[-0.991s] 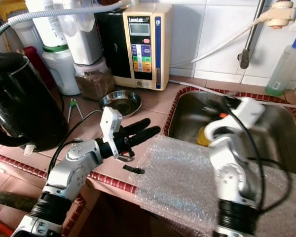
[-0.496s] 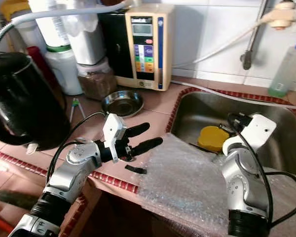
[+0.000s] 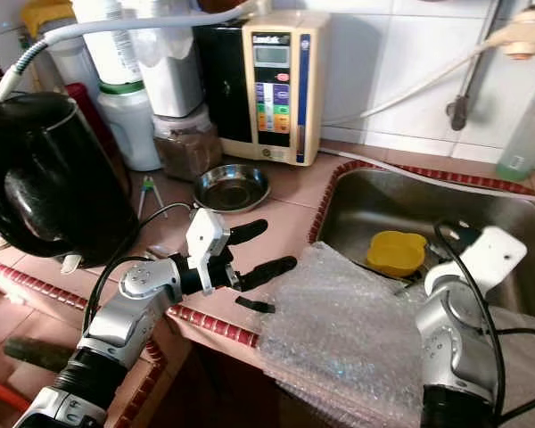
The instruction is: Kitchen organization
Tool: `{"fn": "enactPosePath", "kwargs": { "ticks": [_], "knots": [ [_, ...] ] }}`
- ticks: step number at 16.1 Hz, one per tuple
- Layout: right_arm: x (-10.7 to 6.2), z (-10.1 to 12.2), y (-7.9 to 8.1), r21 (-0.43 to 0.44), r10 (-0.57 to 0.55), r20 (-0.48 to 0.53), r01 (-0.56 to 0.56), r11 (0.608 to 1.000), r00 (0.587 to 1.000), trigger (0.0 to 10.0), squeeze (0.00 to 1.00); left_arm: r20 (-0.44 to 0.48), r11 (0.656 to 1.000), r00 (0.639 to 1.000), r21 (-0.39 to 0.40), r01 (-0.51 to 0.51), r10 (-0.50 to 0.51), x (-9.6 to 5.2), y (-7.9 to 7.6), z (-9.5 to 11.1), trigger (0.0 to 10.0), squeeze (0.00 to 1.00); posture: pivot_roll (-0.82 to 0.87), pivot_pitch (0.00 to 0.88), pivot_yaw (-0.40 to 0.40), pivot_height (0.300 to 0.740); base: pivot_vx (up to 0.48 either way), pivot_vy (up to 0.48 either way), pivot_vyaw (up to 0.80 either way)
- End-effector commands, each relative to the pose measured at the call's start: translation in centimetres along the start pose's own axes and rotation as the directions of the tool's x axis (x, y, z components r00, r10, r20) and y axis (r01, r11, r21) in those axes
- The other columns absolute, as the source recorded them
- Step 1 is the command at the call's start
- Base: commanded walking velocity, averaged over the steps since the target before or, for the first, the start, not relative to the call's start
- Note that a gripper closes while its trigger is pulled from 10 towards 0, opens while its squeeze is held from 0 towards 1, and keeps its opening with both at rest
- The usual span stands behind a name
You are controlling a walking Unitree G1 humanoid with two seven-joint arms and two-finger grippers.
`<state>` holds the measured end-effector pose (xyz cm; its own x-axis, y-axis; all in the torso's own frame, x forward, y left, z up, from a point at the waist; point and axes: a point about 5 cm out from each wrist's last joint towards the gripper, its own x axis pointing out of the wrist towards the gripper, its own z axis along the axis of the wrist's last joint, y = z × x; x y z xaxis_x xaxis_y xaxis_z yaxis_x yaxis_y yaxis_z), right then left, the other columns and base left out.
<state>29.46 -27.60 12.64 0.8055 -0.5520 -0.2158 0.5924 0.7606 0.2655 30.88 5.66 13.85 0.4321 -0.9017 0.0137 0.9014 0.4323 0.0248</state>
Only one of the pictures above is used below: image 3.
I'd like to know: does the red plastic container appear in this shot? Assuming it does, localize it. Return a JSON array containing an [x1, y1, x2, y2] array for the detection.
[[64, 82, 118, 153]]

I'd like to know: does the yellow cloth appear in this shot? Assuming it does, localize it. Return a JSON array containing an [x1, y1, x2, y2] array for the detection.
[[20, 0, 78, 39]]

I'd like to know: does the beige water ionizer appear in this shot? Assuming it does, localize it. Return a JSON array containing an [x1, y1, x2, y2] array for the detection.
[[242, 10, 332, 169]]

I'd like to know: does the clear bubble wrap sheet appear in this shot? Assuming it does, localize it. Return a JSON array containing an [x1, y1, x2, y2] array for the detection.
[[256, 240, 439, 421]]

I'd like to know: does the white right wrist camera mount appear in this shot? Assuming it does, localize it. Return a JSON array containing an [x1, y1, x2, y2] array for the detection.
[[463, 225, 530, 296]]

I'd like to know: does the red rubber hose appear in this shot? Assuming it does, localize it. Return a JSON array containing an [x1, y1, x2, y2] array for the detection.
[[0, 372, 33, 416]]

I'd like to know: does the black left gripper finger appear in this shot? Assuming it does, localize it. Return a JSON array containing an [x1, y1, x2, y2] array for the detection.
[[241, 256, 299, 292], [227, 218, 269, 247]]

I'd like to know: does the thin white drain hose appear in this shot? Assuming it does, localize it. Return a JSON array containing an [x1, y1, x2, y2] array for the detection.
[[320, 142, 535, 202]]

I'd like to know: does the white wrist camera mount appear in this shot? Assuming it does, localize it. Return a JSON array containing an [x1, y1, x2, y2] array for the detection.
[[463, 225, 530, 296], [185, 207, 232, 274]]

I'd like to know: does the small black clip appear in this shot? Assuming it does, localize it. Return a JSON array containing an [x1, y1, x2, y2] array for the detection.
[[234, 295, 276, 316]]

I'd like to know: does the white tap hose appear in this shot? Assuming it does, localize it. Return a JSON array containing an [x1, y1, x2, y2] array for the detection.
[[320, 30, 519, 128]]

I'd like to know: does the yellow plastic bowl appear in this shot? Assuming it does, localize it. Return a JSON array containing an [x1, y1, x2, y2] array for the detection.
[[365, 229, 430, 278]]

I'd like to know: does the white labelled bottle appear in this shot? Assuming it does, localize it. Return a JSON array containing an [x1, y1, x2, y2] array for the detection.
[[75, 0, 149, 86]]

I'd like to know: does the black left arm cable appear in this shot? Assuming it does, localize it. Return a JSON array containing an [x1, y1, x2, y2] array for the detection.
[[82, 202, 193, 336]]

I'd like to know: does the clear soap bottle blue cap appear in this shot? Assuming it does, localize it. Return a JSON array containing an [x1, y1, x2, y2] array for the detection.
[[494, 79, 535, 183]]

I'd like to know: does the white canister green lid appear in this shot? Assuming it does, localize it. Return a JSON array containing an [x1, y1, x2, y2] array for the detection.
[[95, 79, 162, 173]]

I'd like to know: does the steel tap pipe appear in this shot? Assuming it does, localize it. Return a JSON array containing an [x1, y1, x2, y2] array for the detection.
[[445, 0, 506, 134]]

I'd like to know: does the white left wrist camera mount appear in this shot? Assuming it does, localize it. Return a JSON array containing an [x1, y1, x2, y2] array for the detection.
[[185, 207, 232, 274]]

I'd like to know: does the black electric kettle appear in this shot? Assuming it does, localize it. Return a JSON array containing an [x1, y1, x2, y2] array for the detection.
[[0, 91, 140, 269]]

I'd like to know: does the brown filled jar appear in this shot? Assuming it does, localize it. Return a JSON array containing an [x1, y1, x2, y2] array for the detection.
[[152, 104, 220, 183]]

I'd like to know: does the white plastic container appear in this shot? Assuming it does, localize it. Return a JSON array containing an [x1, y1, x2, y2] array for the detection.
[[35, 30, 100, 100]]

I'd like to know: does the dark green cylinder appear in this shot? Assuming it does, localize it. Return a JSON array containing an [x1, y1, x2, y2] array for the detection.
[[2, 336, 78, 375]]

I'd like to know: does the beige tap diverter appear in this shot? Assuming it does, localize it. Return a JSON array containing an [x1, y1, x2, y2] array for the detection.
[[500, 4, 535, 62]]

